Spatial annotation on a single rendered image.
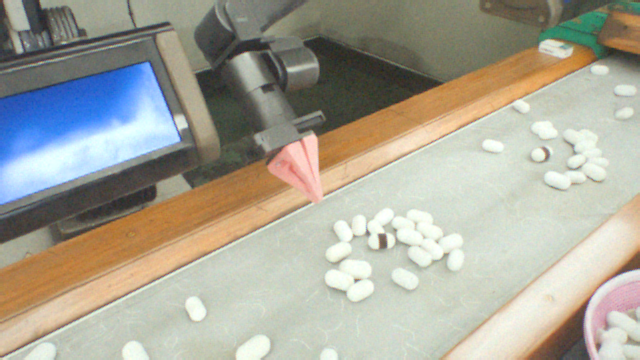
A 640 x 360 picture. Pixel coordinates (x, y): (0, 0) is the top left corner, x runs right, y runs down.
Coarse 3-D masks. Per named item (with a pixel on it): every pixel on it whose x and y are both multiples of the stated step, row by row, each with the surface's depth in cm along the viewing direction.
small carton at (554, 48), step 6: (540, 42) 121; (546, 42) 121; (552, 42) 121; (558, 42) 121; (540, 48) 122; (546, 48) 121; (552, 48) 120; (558, 48) 119; (564, 48) 118; (570, 48) 119; (552, 54) 120; (558, 54) 119; (564, 54) 118; (570, 54) 120
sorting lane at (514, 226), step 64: (512, 128) 97; (576, 128) 97; (384, 192) 81; (448, 192) 81; (512, 192) 81; (576, 192) 81; (256, 256) 69; (320, 256) 69; (384, 256) 69; (448, 256) 69; (512, 256) 69; (128, 320) 60; (192, 320) 60; (256, 320) 60; (320, 320) 60; (384, 320) 60; (448, 320) 60
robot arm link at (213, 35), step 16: (224, 0) 66; (256, 0) 69; (272, 0) 71; (288, 0) 74; (304, 0) 78; (208, 16) 67; (224, 16) 65; (256, 16) 68; (272, 16) 70; (208, 32) 67; (224, 32) 66; (208, 48) 69; (224, 48) 68
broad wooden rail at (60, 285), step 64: (512, 64) 116; (576, 64) 120; (384, 128) 92; (448, 128) 96; (192, 192) 76; (256, 192) 76; (64, 256) 65; (128, 256) 65; (192, 256) 68; (0, 320) 57; (64, 320) 60
